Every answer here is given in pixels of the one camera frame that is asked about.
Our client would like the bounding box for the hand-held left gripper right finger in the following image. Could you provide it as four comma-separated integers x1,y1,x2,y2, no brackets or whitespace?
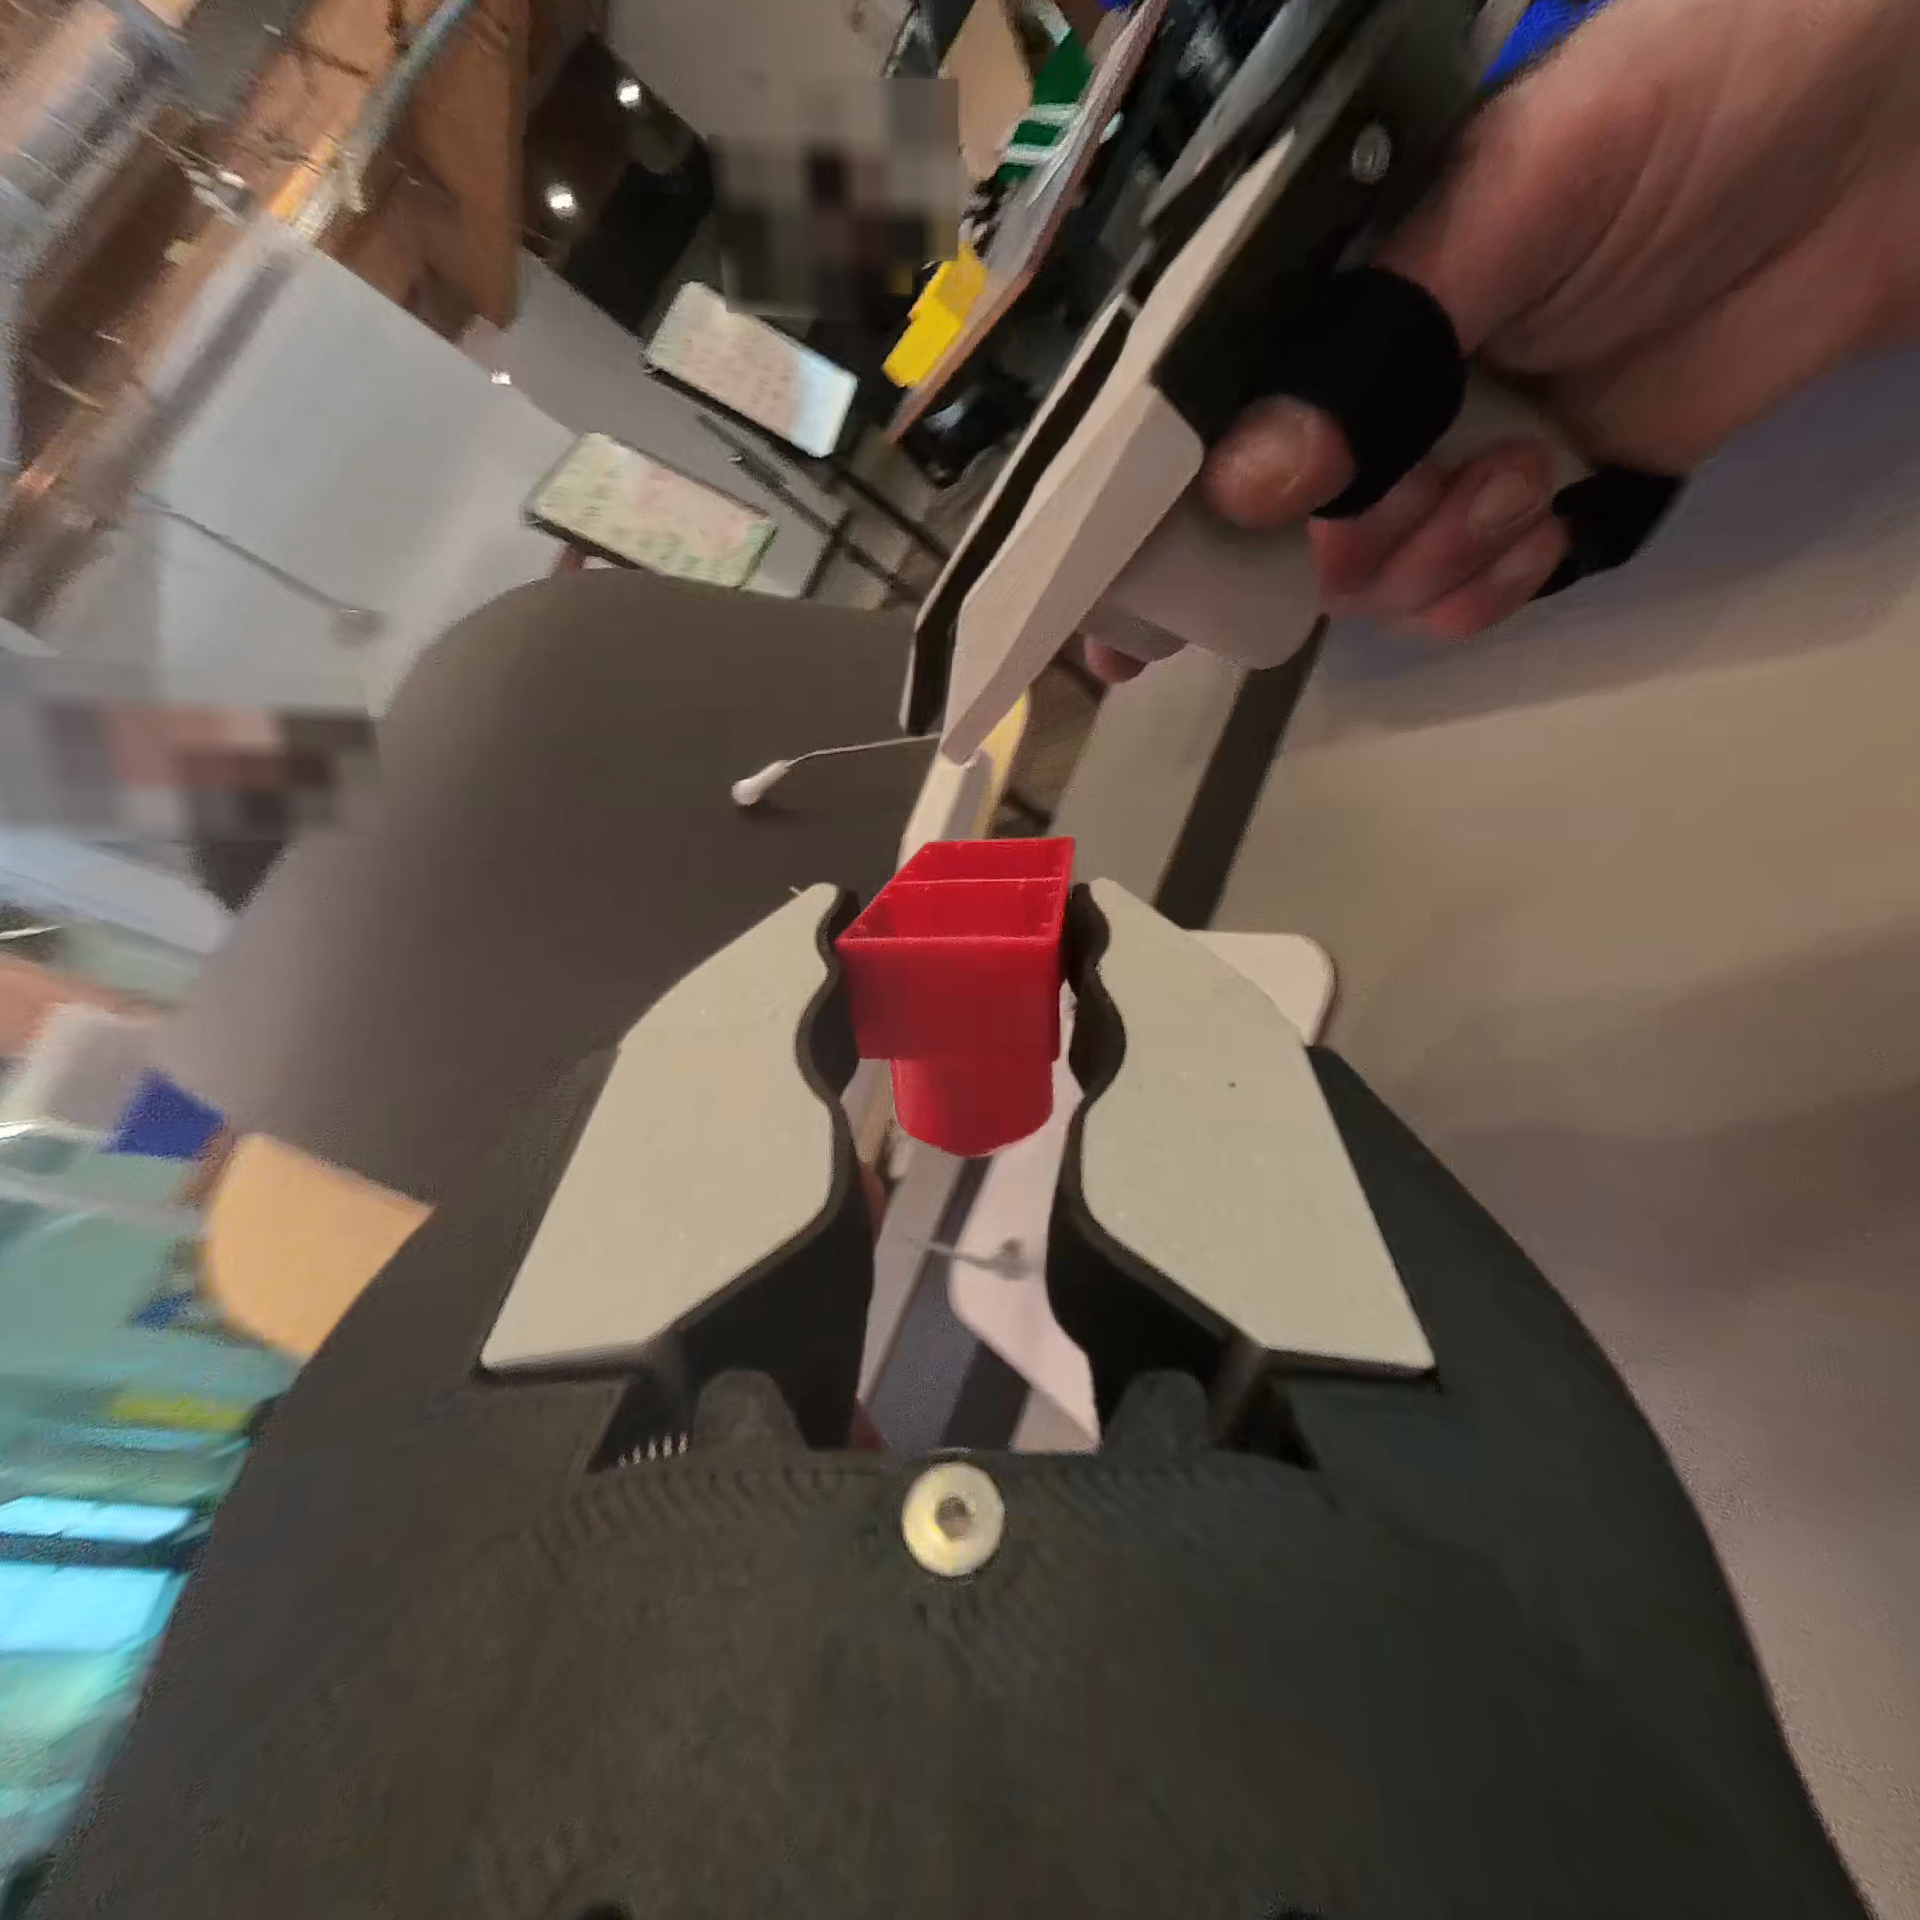
1045,876,1438,1388

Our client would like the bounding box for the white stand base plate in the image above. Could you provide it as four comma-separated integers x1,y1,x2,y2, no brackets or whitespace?
937,924,1343,1448

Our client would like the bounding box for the yellow plastic bin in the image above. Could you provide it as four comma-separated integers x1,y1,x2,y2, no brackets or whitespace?
881,253,991,391

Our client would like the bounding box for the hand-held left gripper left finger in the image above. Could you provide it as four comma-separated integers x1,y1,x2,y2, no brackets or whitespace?
478,876,878,1383

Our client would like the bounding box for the thin white wire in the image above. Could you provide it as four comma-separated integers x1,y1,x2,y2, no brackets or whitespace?
728,727,953,809

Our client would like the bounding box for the red plastic block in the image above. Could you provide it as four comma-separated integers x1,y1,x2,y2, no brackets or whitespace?
832,839,1079,1160

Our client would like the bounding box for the person's right hand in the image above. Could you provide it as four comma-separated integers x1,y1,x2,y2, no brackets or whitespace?
1074,0,1920,687

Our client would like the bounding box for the black backdrop board stand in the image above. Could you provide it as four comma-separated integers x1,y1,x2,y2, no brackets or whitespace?
204,565,1043,1368

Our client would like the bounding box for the whiteboard easel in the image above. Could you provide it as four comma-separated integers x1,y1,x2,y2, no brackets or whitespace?
523,427,785,597
643,276,863,460

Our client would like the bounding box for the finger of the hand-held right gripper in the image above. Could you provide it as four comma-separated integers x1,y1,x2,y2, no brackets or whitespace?
898,218,1231,758

